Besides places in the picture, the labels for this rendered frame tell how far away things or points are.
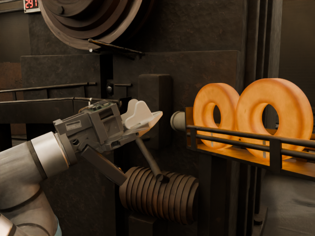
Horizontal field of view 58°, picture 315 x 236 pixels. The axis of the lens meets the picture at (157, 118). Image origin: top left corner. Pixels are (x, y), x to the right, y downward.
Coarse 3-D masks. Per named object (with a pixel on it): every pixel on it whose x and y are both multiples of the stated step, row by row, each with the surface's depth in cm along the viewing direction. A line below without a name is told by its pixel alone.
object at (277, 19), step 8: (280, 0) 166; (280, 8) 170; (280, 16) 174; (272, 24) 147; (280, 24) 178; (272, 32) 149; (280, 32) 182; (272, 40) 151; (272, 48) 152; (272, 56) 154; (272, 64) 156; (272, 72) 158; (272, 112) 177; (272, 120) 182; (272, 128) 186
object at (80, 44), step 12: (132, 0) 86; (144, 0) 87; (132, 12) 87; (144, 12) 91; (48, 24) 103; (120, 24) 89; (132, 24) 91; (60, 36) 101; (108, 36) 92; (120, 36) 91; (84, 48) 97; (96, 48) 95
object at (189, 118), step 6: (186, 108) 73; (192, 108) 74; (186, 114) 73; (192, 114) 74; (186, 120) 73; (192, 120) 74; (186, 126) 74; (186, 132) 74; (186, 138) 74; (186, 144) 74
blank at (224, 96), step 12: (216, 84) 65; (204, 96) 69; (216, 96) 65; (228, 96) 62; (204, 108) 70; (228, 108) 62; (204, 120) 70; (228, 120) 62; (204, 132) 70; (216, 144) 66
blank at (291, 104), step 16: (272, 80) 51; (240, 96) 58; (256, 96) 55; (272, 96) 51; (288, 96) 48; (304, 96) 48; (240, 112) 59; (256, 112) 57; (288, 112) 49; (304, 112) 47; (240, 128) 59; (256, 128) 56; (288, 128) 49; (304, 128) 47; (288, 144) 49
